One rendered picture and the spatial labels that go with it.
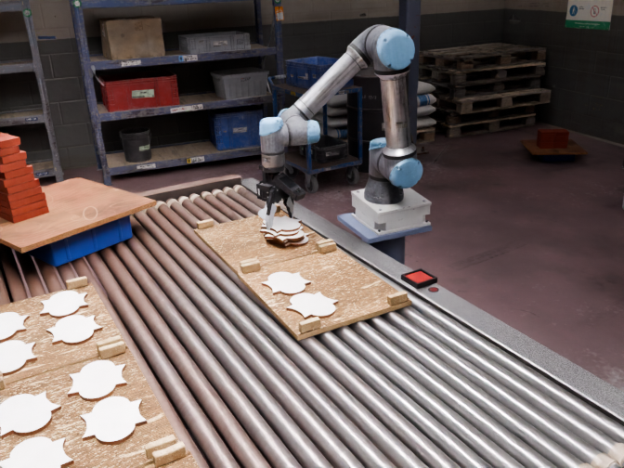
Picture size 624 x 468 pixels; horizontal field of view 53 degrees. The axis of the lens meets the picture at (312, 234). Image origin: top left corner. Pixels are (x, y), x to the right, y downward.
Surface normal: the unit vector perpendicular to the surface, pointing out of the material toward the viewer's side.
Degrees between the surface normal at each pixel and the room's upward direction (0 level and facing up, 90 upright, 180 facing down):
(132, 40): 91
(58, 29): 90
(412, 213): 90
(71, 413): 0
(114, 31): 96
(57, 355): 0
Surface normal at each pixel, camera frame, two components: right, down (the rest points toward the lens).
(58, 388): -0.04, -0.92
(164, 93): 0.40, 0.35
